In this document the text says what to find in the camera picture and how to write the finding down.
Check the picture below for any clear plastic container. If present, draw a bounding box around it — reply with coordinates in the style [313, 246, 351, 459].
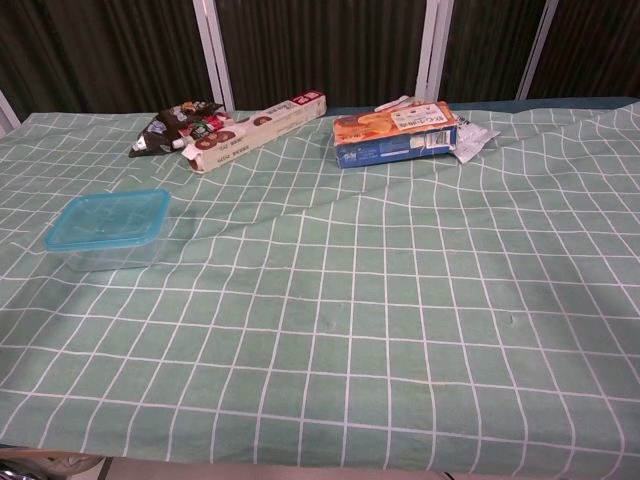
[47, 209, 171, 273]

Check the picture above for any blue plastic lid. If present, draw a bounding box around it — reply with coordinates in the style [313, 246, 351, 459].
[44, 188, 172, 254]

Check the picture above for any orange blue cracker box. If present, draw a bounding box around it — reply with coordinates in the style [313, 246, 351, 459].
[331, 101, 459, 169]

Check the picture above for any long cream cookie box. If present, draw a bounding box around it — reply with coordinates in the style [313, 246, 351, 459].
[182, 89, 328, 174]

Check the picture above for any green checked tablecloth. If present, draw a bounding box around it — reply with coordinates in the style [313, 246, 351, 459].
[0, 102, 640, 474]

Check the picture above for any white snack pouch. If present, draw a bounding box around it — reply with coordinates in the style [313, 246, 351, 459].
[374, 94, 419, 112]

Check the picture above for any red green snack packet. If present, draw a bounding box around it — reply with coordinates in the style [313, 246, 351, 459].
[177, 112, 232, 149]

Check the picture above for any silver crumpled wrapper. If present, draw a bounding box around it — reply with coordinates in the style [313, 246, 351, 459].
[452, 113, 502, 164]

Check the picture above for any dark corrugated partition panel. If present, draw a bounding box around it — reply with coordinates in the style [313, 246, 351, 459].
[439, 0, 549, 104]
[528, 0, 640, 100]
[214, 0, 431, 109]
[0, 0, 212, 120]

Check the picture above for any dark brown snack bag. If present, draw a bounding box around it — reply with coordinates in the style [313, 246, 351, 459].
[128, 100, 225, 159]

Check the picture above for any white partition frame post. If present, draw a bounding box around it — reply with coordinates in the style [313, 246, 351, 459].
[414, 0, 454, 104]
[0, 89, 22, 136]
[515, 0, 560, 100]
[193, 0, 236, 112]

